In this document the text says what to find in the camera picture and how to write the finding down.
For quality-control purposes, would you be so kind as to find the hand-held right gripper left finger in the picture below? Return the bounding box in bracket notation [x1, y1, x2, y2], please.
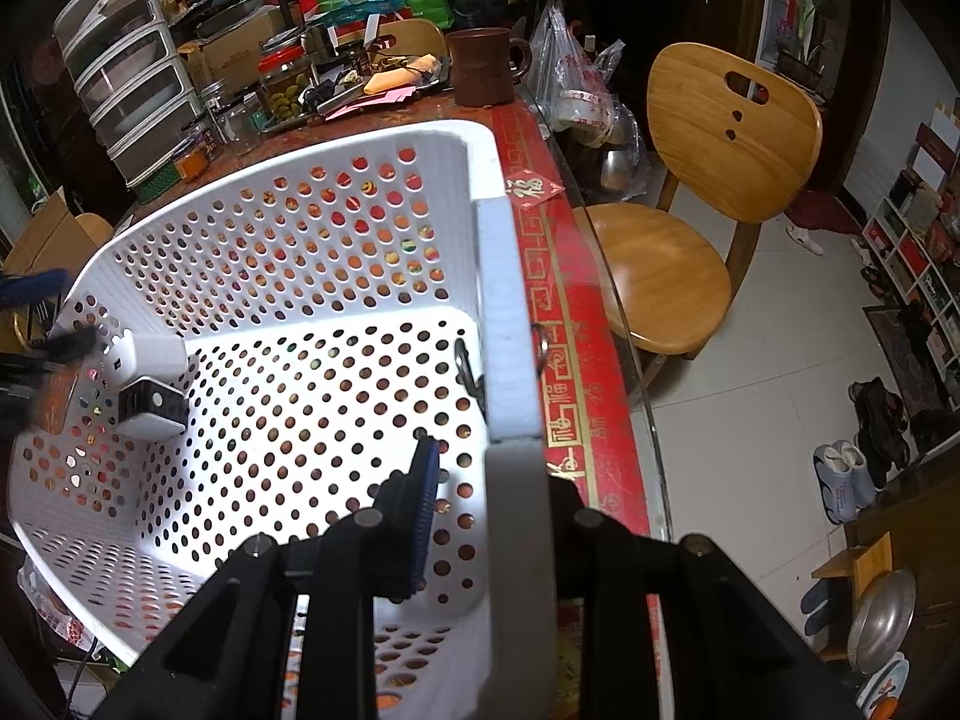
[94, 435, 443, 720]

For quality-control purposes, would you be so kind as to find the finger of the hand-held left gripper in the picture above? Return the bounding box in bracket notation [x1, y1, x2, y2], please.
[0, 266, 72, 308]
[0, 322, 113, 436]

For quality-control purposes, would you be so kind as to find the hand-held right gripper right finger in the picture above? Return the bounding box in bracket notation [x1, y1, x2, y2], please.
[551, 476, 863, 720]

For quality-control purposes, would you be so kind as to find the large white charger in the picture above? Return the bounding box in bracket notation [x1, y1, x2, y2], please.
[97, 326, 188, 391]

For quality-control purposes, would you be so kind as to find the black and white charger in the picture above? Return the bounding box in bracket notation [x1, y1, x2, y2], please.
[116, 379, 188, 440]

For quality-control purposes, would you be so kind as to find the white perforated plastic basket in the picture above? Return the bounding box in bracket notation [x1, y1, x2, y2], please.
[7, 120, 552, 720]

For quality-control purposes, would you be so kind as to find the open cardboard box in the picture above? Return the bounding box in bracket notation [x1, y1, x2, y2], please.
[0, 187, 76, 278]

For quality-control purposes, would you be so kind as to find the red patterned tablecloth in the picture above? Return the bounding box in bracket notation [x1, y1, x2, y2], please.
[15, 82, 672, 720]

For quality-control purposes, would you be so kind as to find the metal spring clip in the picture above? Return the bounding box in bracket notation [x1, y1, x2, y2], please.
[452, 322, 552, 400]

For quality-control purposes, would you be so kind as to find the small green plastic basket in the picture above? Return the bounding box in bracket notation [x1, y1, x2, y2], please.
[135, 165, 181, 203]

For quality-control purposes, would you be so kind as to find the orange lidded jar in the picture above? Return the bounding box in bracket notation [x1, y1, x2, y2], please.
[172, 139, 215, 181]

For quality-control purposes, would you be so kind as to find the translucent plastic drawer unit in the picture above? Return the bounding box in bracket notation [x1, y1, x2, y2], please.
[52, 0, 207, 188]

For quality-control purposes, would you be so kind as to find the light blue slipper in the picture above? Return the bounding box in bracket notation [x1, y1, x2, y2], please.
[840, 442, 878, 511]
[814, 444, 856, 524]

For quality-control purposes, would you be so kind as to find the small wooden stool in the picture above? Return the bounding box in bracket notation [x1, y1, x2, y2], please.
[812, 532, 893, 601]

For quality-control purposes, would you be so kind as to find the empty glass jar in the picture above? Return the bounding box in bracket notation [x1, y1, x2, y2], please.
[221, 94, 263, 155]

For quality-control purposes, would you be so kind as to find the crumpled plastic package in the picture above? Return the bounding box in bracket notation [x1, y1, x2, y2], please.
[15, 562, 98, 661]

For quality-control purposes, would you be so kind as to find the wooden chair with holed backrest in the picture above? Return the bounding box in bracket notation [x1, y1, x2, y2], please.
[581, 41, 824, 361]

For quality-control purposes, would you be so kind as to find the round metal lid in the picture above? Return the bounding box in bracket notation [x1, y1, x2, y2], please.
[847, 568, 917, 676]

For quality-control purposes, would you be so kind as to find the brown cardboard box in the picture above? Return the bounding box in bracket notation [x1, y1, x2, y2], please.
[184, 7, 290, 95]

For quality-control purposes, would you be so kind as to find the dark sandal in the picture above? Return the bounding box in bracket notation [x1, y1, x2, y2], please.
[847, 377, 905, 428]
[859, 420, 912, 488]

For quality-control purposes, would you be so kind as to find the red lidded olive jar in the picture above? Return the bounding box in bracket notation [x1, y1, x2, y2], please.
[259, 45, 316, 125]

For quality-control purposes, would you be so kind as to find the dark wooden cabinet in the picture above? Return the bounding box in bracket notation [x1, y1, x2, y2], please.
[844, 457, 960, 720]

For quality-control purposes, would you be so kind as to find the red envelope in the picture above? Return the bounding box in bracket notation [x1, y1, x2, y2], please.
[504, 174, 565, 209]

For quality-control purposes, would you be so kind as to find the metal tray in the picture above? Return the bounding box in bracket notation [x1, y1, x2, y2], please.
[259, 52, 451, 136]

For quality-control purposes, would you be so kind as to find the dark doormat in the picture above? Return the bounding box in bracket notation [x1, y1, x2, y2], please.
[862, 304, 946, 421]

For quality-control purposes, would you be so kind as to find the stainless steel pot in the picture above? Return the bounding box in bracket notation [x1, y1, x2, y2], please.
[574, 139, 653, 200]

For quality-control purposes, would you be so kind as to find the pink paper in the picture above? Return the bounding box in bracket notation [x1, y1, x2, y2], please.
[326, 86, 417, 121]

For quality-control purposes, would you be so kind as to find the red floor mat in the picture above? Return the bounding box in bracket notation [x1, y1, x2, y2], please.
[784, 191, 863, 237]

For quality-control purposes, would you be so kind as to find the orange packet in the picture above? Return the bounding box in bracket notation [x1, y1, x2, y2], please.
[364, 52, 440, 97]

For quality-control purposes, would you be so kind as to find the white red-printed bowl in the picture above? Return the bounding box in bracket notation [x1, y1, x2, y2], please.
[559, 90, 620, 136]

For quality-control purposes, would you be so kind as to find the white cubby shelf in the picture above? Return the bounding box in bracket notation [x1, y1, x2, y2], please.
[859, 97, 960, 391]

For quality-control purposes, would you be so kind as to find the brown ceramic mug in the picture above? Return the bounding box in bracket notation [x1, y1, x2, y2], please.
[446, 26, 533, 107]

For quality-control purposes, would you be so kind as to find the white red-printed plastic bag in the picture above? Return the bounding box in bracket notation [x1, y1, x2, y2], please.
[529, 0, 627, 147]

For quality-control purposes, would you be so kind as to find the potted plant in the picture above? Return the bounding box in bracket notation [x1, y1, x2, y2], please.
[776, 0, 845, 91]

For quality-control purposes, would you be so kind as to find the wall poster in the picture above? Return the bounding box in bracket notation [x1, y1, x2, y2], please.
[754, 0, 800, 76]

